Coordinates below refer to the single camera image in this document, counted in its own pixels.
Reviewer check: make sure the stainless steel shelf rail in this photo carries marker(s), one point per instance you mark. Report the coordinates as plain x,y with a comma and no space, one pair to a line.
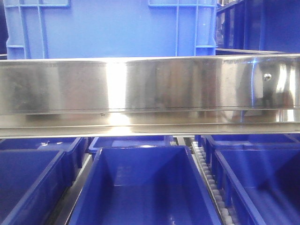
223,94

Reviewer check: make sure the blue bin lower right front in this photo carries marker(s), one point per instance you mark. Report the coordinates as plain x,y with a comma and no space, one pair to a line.
262,186

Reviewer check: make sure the white roller track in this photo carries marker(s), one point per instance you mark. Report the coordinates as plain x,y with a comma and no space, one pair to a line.
227,214

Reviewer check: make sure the dark blue bin upper right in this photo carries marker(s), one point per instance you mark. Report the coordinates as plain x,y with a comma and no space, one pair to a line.
264,25

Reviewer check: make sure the blue bin lower left front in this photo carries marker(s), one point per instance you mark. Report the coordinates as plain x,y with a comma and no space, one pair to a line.
31,183

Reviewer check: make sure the blue bin lower centre front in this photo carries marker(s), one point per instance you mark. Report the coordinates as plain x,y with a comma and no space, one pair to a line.
144,186

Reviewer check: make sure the blue bin lower left back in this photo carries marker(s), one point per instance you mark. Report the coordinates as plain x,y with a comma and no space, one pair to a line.
74,149

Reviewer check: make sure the blue bin lower centre back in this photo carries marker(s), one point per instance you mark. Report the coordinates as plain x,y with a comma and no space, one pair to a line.
128,141

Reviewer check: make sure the blue bin lower right back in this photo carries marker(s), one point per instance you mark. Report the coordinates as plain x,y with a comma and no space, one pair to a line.
210,143

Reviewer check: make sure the rail screw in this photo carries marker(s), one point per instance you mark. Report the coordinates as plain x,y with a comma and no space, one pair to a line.
267,77

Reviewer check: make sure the light blue crate shelf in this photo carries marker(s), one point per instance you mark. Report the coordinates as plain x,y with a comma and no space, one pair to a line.
51,29

